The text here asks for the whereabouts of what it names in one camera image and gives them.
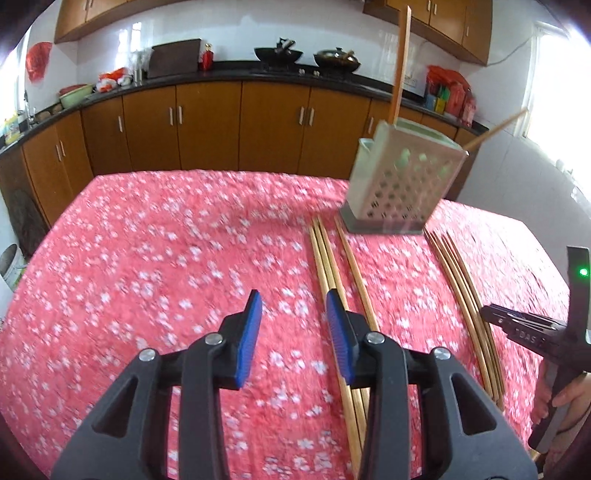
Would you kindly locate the metal faucet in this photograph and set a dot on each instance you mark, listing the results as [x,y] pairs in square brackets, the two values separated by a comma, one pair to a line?
[28,108]

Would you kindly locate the red bottle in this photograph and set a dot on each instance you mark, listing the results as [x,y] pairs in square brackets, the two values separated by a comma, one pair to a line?
[207,57]

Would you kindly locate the gas stove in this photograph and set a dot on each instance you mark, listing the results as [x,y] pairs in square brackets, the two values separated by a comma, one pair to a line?
[307,69]

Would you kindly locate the white bucket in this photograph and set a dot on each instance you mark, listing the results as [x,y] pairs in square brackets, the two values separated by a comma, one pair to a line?
[11,267]

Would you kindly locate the clear glass jars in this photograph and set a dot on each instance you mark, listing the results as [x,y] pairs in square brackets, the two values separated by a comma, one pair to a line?
[140,67]

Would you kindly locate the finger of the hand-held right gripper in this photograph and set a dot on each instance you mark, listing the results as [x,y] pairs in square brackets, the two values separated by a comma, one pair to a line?
[521,330]

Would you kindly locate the bundle of wooden chopsticks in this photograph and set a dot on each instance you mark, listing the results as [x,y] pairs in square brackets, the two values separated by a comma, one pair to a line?
[455,277]
[323,263]

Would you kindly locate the red and white plastic bag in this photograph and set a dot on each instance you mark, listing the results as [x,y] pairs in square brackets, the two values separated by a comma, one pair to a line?
[113,81]

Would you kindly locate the brown upper wall cabinet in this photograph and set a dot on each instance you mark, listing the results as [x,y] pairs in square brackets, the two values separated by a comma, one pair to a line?
[106,18]
[452,23]

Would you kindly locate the long wooden chopstick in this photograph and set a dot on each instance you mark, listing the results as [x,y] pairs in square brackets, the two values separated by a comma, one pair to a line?
[400,69]
[498,127]

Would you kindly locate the dark woven basket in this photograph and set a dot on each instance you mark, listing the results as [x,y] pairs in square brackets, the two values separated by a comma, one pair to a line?
[27,221]

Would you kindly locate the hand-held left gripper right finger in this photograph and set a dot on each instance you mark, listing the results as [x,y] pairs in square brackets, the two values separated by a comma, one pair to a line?
[339,339]

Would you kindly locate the black kitchen countertop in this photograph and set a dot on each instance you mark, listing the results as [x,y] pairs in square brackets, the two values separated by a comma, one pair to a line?
[221,74]

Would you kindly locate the dark brown cutting board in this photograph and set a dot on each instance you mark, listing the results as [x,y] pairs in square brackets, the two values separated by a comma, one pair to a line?
[173,57]

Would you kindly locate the black wok with lid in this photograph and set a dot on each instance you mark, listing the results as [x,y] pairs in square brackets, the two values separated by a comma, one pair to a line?
[337,59]

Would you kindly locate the yellow oil bottle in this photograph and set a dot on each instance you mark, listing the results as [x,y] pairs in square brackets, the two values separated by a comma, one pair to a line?
[14,129]

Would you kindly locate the perforated beige chopstick holder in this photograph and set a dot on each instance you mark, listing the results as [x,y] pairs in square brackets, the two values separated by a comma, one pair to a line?
[406,184]

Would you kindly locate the red packages in bags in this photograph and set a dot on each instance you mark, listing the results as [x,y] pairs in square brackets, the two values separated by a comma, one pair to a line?
[450,94]

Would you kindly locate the brown lower kitchen cabinets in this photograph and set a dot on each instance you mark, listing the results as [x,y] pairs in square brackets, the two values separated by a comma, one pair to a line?
[207,129]

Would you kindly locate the green basin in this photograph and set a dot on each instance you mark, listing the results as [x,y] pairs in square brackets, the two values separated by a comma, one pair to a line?
[76,97]

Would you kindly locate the red hanging plastic bag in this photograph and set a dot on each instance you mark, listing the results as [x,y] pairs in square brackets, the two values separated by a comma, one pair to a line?
[39,62]

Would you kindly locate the person's right hand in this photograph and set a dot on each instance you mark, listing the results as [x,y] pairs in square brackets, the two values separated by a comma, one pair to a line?
[577,415]

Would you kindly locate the red floral tablecloth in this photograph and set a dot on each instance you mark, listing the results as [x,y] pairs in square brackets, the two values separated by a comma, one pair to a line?
[161,254]

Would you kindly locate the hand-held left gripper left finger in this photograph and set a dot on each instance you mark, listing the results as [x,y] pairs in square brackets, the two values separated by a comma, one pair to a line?
[249,344]

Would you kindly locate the bright window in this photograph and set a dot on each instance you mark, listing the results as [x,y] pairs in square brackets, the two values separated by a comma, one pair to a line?
[561,101]

